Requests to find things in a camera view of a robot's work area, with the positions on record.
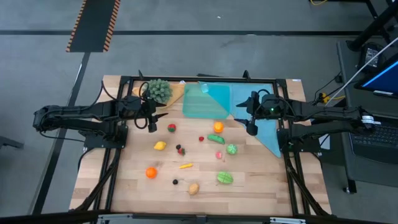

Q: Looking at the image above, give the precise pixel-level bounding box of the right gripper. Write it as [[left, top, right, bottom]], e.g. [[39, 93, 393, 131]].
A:
[[233, 90, 276, 137]]

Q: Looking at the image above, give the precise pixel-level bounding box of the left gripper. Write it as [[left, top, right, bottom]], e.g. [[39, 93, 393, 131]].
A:
[[141, 96, 169, 134]]

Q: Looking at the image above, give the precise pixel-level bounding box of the green cucumber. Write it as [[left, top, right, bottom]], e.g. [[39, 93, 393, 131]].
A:
[[206, 134, 226, 145]]

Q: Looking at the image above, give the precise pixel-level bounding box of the light green toy starfruit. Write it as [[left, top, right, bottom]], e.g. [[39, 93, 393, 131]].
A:
[[216, 171, 234, 185]]

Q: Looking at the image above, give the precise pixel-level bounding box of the teal translucent tupperware container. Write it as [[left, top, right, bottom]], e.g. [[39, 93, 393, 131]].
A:
[[182, 83, 231, 119]]

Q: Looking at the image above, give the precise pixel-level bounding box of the light blue cloth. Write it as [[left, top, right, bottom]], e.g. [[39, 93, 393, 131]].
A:
[[198, 81, 282, 159]]

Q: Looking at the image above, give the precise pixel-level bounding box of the green faux plant in pot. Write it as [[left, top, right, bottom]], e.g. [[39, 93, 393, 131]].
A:
[[144, 78, 174, 105]]

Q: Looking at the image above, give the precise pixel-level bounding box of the tan toy potato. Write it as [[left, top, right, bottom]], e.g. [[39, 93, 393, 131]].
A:
[[187, 182, 200, 196]]

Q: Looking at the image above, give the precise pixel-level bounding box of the black orange-striped floor mat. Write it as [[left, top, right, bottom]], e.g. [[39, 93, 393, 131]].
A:
[[65, 0, 121, 53]]

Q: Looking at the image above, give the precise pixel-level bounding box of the white rod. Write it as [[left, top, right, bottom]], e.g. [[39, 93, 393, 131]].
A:
[[325, 37, 398, 106]]

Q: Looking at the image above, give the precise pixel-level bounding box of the dark grey equipment cart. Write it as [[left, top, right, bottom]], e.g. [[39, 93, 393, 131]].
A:
[[337, 40, 398, 194]]

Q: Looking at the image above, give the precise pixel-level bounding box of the black laptop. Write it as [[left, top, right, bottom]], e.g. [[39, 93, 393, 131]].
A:
[[349, 118, 398, 166]]

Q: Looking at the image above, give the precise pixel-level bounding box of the black power adapter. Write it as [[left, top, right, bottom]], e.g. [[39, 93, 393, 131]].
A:
[[357, 43, 385, 71]]

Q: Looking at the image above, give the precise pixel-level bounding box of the monitor with blue screen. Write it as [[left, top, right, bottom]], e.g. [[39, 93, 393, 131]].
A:
[[354, 58, 398, 100]]

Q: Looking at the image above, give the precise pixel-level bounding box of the grey furniture foot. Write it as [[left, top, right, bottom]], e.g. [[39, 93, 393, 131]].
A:
[[0, 136, 25, 150]]

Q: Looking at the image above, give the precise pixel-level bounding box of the black stand leg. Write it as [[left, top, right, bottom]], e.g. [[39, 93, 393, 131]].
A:
[[346, 0, 398, 52]]

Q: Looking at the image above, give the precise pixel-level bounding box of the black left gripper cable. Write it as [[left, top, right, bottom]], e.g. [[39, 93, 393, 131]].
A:
[[134, 81, 149, 130]]

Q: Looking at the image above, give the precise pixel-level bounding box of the silver aluminium bracket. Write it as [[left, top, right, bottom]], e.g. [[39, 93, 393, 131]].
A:
[[269, 217, 307, 224], [98, 213, 133, 224]]

